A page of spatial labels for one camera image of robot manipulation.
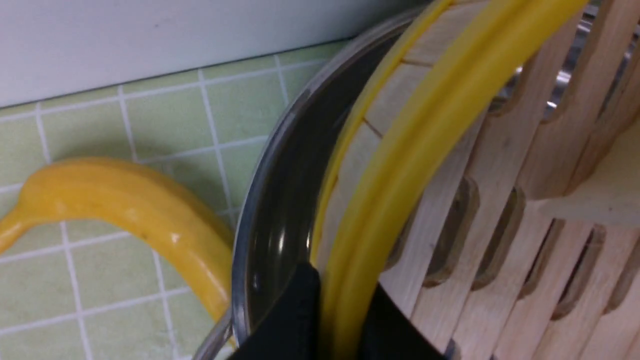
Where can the green checkered tablecloth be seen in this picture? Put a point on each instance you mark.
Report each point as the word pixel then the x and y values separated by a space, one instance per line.
pixel 85 290

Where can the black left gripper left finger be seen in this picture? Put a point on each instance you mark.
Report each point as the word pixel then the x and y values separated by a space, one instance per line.
pixel 289 330

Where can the stainless steel two-handled pot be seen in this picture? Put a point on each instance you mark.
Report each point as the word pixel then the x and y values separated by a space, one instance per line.
pixel 275 228

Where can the bamboo steamer basket yellow rim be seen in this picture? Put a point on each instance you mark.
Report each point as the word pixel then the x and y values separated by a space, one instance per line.
pixel 487 178

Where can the yellow banana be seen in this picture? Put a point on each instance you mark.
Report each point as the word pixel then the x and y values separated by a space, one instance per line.
pixel 149 205

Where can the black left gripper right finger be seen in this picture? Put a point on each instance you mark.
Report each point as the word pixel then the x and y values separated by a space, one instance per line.
pixel 388 335

